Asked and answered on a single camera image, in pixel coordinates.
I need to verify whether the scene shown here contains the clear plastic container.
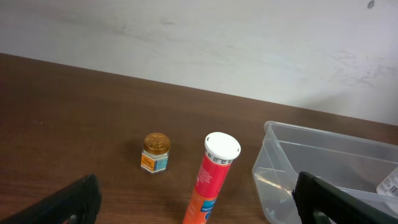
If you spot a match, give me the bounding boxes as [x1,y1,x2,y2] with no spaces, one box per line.
[252,121,397,224]

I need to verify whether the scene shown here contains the small gold-lid balm jar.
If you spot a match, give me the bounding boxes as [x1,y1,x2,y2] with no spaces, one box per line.
[141,133,171,174]

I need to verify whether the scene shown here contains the white spray bottle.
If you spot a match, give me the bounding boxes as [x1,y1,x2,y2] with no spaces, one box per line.
[376,169,398,197]

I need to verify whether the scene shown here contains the orange tablet tube white cap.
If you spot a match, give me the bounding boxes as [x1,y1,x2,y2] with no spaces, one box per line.
[182,132,241,224]

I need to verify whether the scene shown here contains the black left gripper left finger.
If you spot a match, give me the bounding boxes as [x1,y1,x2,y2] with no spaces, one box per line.
[1,174,101,224]

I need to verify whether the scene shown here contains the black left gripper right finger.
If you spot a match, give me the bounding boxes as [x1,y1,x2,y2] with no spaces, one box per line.
[292,172,397,224]

